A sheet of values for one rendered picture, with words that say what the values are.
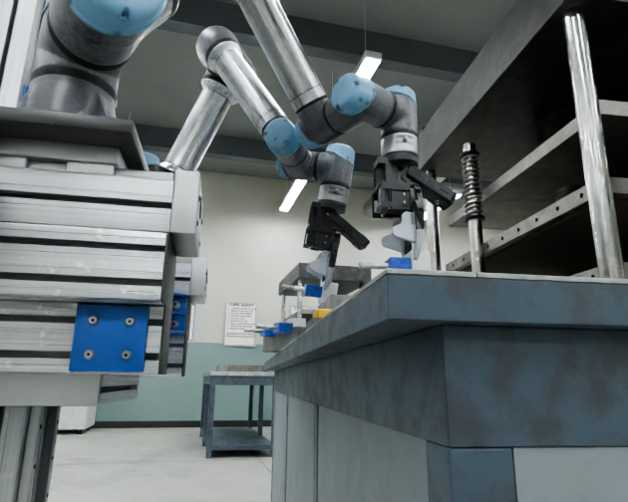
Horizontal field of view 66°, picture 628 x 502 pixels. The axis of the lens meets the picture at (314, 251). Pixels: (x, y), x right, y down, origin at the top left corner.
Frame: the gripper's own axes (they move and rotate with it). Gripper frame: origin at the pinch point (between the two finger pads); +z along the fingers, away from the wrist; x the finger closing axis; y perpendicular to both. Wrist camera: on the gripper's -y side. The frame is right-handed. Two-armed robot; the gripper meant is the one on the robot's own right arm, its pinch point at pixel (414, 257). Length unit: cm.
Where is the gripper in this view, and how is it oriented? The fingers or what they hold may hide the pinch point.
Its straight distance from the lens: 94.9
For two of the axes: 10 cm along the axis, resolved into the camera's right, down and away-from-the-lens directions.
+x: 1.4, -2.6, -9.6
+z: -0.1, 9.7, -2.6
